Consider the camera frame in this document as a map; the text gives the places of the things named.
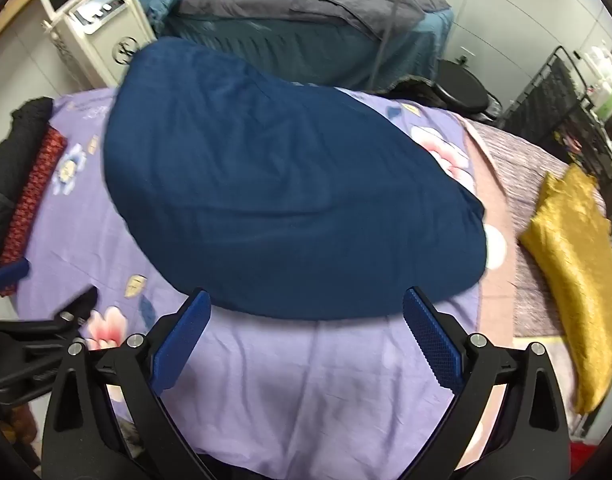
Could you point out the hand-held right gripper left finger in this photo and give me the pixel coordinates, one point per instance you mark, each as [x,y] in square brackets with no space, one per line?
[183,340]

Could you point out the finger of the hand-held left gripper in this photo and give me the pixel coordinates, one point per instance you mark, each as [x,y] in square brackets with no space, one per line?
[81,304]
[8,273]

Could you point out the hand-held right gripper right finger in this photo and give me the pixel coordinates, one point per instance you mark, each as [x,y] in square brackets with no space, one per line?
[431,340]

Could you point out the navy blue garment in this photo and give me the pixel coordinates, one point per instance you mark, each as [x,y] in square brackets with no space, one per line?
[286,185]

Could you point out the red patterned cloth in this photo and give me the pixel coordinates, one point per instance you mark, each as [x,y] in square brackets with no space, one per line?
[31,200]

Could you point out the black garment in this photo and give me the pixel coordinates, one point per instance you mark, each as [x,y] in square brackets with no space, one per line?
[6,170]

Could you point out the purple floral bedsheet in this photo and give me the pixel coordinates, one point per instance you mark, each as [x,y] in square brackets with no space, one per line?
[296,385]

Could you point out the gold satin cloth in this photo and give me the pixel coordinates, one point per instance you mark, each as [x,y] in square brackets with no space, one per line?
[571,260]

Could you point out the pink grey blanket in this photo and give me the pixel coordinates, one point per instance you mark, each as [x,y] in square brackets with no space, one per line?
[526,175]

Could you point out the white device cabinet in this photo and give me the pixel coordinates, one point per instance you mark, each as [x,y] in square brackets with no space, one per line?
[101,45]

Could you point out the black round stool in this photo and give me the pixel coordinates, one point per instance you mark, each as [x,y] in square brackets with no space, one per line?
[461,85]

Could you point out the black metal rack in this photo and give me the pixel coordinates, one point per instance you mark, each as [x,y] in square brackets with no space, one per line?
[561,105]

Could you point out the green bottle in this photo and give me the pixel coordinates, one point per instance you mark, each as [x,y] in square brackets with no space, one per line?
[608,100]

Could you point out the slim metal pole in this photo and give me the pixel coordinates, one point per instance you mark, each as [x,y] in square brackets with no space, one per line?
[391,25]

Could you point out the white bottle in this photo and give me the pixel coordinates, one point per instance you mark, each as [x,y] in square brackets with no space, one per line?
[598,65]

